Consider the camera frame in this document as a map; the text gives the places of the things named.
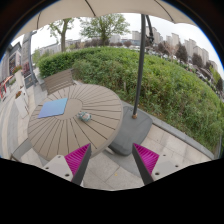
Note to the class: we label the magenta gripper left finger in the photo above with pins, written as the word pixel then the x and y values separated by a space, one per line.
pixel 71 167

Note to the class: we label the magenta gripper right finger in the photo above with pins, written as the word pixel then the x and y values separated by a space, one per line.
pixel 151 165

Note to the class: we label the blue mouse pad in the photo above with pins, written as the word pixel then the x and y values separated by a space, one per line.
pixel 53 108

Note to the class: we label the grey umbrella base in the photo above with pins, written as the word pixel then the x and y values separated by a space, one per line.
pixel 132 130

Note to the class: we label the round slatted grey table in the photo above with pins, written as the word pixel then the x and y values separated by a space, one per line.
pixel 65 133

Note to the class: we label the dark umbrella pole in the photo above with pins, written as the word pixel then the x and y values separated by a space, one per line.
pixel 140 67

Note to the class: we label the grey chair near edge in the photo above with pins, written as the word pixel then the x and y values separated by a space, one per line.
pixel 23 148

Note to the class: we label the green hedge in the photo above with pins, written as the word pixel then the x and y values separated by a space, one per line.
pixel 167 90

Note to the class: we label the grey slatted chair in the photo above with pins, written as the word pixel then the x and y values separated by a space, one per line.
pixel 59 81

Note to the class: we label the white planter box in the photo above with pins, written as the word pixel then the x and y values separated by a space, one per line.
pixel 21 101

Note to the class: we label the beige patio umbrella canopy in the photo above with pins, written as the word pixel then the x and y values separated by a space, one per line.
pixel 95 8

